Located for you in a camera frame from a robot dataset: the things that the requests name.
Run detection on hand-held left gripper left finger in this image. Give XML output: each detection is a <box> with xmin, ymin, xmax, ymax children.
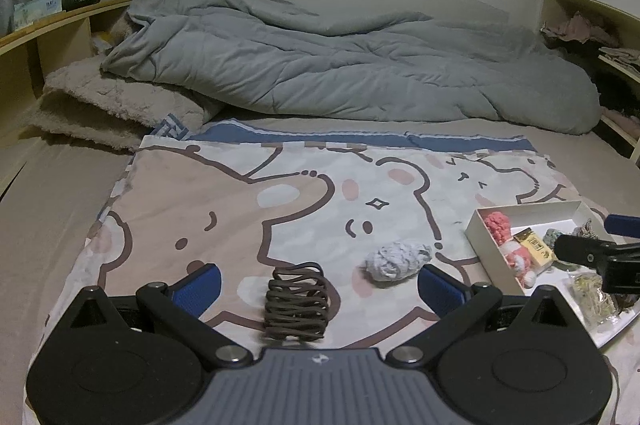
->
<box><xmin>65</xmin><ymin>262</ymin><xmax>254</xmax><ymax>367</ymax></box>

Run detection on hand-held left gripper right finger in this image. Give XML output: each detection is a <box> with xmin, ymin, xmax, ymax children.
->
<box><xmin>387</xmin><ymin>264</ymin><xmax>577</xmax><ymax>367</ymax></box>

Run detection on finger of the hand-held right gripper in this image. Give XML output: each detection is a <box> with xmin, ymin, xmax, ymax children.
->
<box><xmin>604</xmin><ymin>214</ymin><xmax>640</xmax><ymax>237</ymax></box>
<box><xmin>552</xmin><ymin>232</ymin><xmax>640</xmax><ymax>267</ymax></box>

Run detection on clear plastic bag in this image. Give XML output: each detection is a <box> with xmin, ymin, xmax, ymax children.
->
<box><xmin>568</xmin><ymin>272</ymin><xmax>622</xmax><ymax>332</ymax></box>

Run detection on white grey scrunchie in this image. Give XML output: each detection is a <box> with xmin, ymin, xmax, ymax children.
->
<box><xmin>363</xmin><ymin>238</ymin><xmax>434</xmax><ymax>284</ymax></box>

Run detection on white cardboard box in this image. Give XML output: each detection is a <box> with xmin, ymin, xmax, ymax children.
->
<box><xmin>465</xmin><ymin>200</ymin><xmax>640</xmax><ymax>350</ymax></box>

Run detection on brown spiral hair tie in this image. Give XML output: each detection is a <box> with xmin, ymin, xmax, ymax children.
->
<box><xmin>262</xmin><ymin>262</ymin><xmax>334</xmax><ymax>342</ymax></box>

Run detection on small yellow box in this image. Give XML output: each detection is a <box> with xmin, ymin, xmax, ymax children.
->
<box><xmin>512</xmin><ymin>227</ymin><xmax>559</xmax><ymax>269</ymax></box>

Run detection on pink crochet doll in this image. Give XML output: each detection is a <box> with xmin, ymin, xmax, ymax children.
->
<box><xmin>481</xmin><ymin>211</ymin><xmax>539</xmax><ymax>290</ymax></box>

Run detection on bear printed blanket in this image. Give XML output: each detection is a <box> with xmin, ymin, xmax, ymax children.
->
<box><xmin>30</xmin><ymin>118</ymin><xmax>640</xmax><ymax>425</ymax></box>

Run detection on pink folded clothes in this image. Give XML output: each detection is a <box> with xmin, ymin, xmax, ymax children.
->
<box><xmin>602</xmin><ymin>107</ymin><xmax>640</xmax><ymax>132</ymax></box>

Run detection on dark clothes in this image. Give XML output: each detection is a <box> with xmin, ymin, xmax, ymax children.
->
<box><xmin>592</xmin><ymin>65</ymin><xmax>640</xmax><ymax>117</ymax></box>

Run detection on beige bed sheet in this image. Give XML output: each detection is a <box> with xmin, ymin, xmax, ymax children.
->
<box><xmin>0</xmin><ymin>114</ymin><xmax>640</xmax><ymax>425</ymax></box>

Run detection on beige folded clothes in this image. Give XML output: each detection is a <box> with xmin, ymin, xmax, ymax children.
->
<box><xmin>598</xmin><ymin>46</ymin><xmax>640</xmax><ymax>72</ymax></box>

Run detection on pink crumpled cloth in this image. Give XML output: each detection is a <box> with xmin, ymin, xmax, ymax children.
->
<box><xmin>542</xmin><ymin>10</ymin><xmax>619</xmax><ymax>47</ymax></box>

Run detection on beige fluffy blanket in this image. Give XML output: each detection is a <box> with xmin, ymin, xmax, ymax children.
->
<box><xmin>27</xmin><ymin>55</ymin><xmax>224</xmax><ymax>154</ymax></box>

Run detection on grey duvet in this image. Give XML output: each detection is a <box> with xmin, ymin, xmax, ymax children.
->
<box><xmin>100</xmin><ymin>0</ymin><xmax>602</xmax><ymax>137</ymax></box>

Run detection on tissue pack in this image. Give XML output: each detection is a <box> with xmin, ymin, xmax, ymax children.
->
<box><xmin>12</xmin><ymin>0</ymin><xmax>64</xmax><ymax>31</ymax></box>

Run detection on brown tangled string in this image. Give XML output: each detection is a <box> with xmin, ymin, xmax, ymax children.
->
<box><xmin>572</xmin><ymin>217</ymin><xmax>604</xmax><ymax>239</ymax></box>

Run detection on cream wall shelf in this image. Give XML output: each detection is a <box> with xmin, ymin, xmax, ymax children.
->
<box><xmin>539</xmin><ymin>0</ymin><xmax>640</xmax><ymax>167</ymax></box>

